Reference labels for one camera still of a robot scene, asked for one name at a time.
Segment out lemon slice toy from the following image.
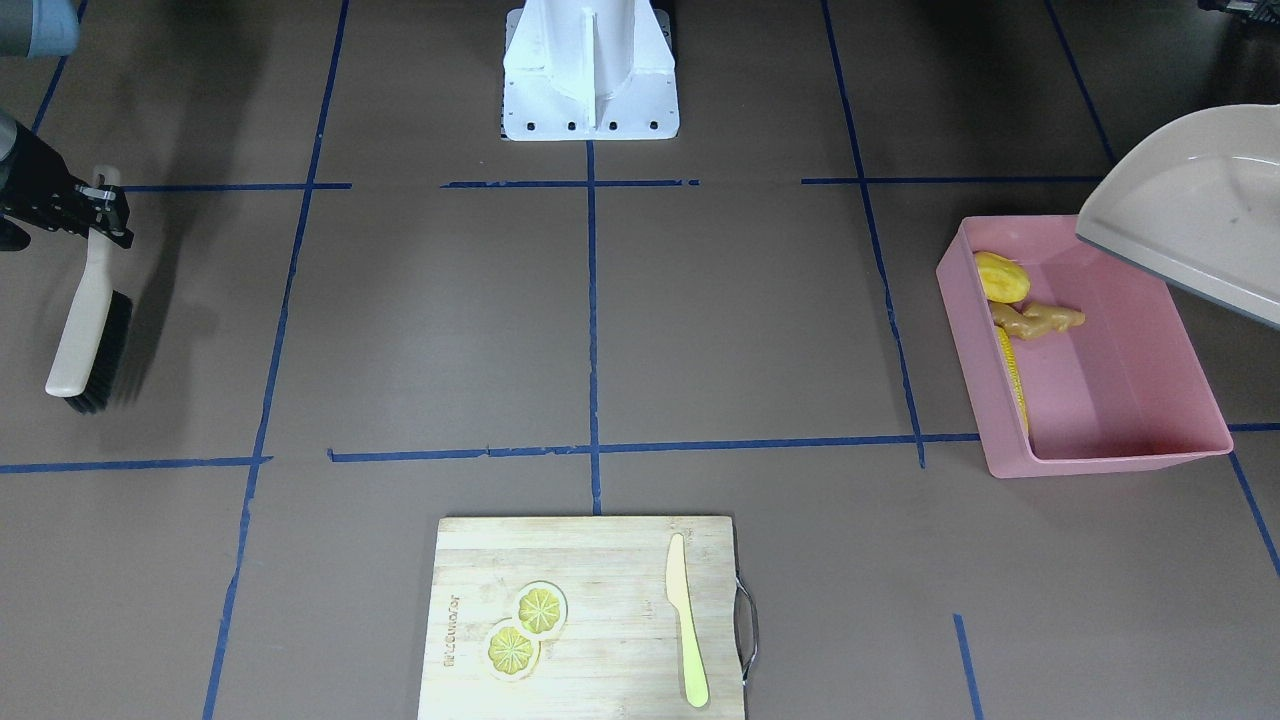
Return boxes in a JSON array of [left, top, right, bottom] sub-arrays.
[[484, 623, 541, 682], [515, 582, 568, 641]]

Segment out yellow-green plastic knife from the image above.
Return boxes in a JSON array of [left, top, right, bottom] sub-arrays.
[[664, 533, 710, 708]]

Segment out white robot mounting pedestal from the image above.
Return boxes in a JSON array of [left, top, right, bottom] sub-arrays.
[[500, 1, 681, 142]]

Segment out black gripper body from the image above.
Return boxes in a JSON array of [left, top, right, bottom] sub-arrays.
[[1, 128, 134, 251]]

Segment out yellow corn cob toy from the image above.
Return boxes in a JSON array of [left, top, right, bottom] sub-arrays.
[[995, 325, 1030, 436]]

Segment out yellow potato toy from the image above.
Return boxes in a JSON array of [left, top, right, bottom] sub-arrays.
[[973, 251, 1030, 305]]

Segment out wooden cutting board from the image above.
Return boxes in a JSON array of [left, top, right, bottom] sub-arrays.
[[417, 515, 754, 719]]

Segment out beige hand brush black bristles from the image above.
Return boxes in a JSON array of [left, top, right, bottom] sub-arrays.
[[45, 165, 134, 415]]

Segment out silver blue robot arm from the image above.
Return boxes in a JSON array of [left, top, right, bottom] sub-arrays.
[[1, 1, 134, 263]]

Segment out pink plastic bin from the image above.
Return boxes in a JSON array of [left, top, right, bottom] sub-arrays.
[[936, 215, 1234, 478]]

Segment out yellow ginger root toy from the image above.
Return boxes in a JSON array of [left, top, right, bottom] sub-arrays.
[[988, 301, 1087, 341]]

